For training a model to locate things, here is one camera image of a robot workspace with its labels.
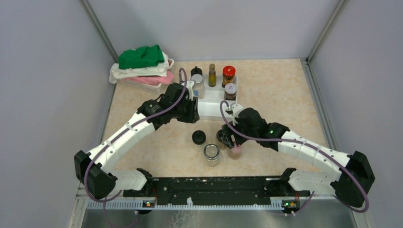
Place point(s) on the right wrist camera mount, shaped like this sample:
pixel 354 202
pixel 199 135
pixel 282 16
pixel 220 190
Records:
pixel 236 109

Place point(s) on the white lid sauce jar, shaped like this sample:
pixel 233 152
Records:
pixel 230 91

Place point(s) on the red lid sauce jar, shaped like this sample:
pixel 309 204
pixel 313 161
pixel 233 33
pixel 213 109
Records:
pixel 228 74

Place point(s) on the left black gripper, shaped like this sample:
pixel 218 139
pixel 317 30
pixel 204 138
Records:
pixel 193 116

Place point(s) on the gold cap yellow bottle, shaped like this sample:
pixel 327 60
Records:
pixel 212 76

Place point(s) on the white cloth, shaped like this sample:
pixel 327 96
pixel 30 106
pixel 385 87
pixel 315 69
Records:
pixel 117 74

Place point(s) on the white plastic basket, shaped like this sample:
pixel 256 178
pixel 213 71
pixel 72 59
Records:
pixel 154 89

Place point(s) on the white divided plastic tray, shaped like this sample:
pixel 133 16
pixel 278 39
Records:
pixel 209 106

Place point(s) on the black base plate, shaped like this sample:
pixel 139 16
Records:
pixel 216 191

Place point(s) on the black grinder top jar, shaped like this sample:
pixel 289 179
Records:
pixel 220 143

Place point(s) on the black cap sesame jar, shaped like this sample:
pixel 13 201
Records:
pixel 196 71

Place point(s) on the silver perforated lid shaker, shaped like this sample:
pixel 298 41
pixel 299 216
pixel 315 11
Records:
pixel 198 88

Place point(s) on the pink cloth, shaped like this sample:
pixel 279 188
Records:
pixel 154 80

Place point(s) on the pink lid spice jar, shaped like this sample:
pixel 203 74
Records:
pixel 235 152

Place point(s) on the clear lid glass jar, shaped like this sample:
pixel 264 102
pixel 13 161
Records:
pixel 212 155

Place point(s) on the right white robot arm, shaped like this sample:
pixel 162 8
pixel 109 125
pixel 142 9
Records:
pixel 348 177

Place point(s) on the black cap glass jar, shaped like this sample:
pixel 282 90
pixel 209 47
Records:
pixel 199 139

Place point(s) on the white cable duct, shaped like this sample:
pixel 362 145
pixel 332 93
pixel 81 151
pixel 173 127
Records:
pixel 139 204

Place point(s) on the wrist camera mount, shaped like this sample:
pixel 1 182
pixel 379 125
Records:
pixel 189 86
pixel 236 109

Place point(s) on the green cloth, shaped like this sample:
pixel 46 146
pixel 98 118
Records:
pixel 141 57

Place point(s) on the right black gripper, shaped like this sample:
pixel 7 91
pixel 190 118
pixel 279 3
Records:
pixel 227 139

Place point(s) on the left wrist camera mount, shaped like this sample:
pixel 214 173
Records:
pixel 189 86

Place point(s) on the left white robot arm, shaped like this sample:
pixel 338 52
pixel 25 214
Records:
pixel 94 169

